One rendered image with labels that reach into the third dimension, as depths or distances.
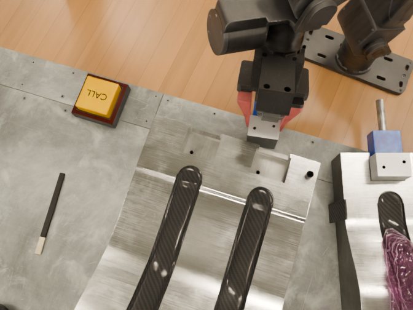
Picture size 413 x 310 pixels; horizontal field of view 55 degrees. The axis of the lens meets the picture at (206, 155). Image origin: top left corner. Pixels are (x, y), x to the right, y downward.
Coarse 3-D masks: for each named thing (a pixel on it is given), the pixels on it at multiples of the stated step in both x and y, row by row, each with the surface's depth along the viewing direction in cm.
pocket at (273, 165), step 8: (256, 152) 61; (264, 152) 61; (272, 152) 60; (256, 160) 62; (264, 160) 61; (272, 160) 61; (280, 160) 61; (288, 160) 60; (256, 168) 61; (264, 168) 61; (272, 168) 61; (280, 168) 61; (288, 168) 59; (264, 176) 61; (272, 176) 61; (280, 176) 61
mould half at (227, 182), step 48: (144, 144) 60; (240, 144) 59; (144, 192) 59; (240, 192) 58; (288, 192) 57; (144, 240) 57; (192, 240) 57; (288, 240) 56; (96, 288) 53; (192, 288) 54
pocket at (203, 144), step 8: (192, 128) 62; (192, 136) 63; (200, 136) 63; (208, 136) 62; (216, 136) 62; (184, 144) 61; (192, 144) 63; (200, 144) 63; (208, 144) 63; (216, 144) 62; (184, 152) 62; (192, 152) 63; (200, 152) 62; (208, 152) 62; (216, 152) 62
